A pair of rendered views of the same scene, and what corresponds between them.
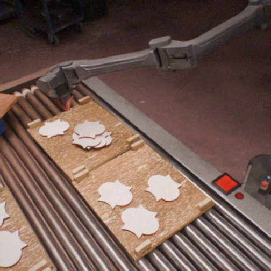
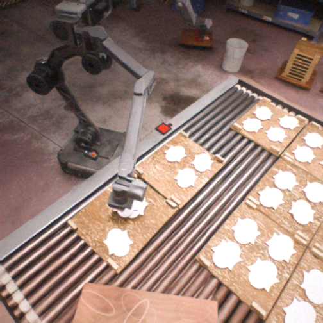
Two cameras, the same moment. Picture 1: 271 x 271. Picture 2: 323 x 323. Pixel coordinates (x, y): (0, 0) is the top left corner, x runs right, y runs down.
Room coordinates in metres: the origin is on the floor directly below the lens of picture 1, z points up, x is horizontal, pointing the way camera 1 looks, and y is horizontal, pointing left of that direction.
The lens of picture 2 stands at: (1.21, 0.84, 2.11)
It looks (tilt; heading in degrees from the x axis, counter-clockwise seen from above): 51 degrees down; 251
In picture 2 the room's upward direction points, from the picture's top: 6 degrees clockwise
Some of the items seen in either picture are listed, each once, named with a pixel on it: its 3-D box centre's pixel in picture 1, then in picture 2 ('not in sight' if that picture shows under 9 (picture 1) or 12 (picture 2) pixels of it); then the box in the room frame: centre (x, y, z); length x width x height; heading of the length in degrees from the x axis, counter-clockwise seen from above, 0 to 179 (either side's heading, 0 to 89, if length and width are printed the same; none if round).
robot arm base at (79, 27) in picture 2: not in sight; (84, 33); (1.23, -0.54, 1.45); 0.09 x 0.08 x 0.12; 60
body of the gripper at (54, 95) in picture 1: (61, 86); (120, 196); (1.19, 0.28, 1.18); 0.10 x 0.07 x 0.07; 153
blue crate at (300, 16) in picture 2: not in sight; (295, 11); (-2.41, -3.41, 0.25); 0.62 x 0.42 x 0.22; 138
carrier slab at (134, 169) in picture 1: (140, 192); (179, 166); (0.83, 0.00, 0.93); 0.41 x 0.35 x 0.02; 33
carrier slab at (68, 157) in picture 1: (83, 135); (124, 216); (1.19, 0.24, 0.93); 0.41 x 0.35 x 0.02; 35
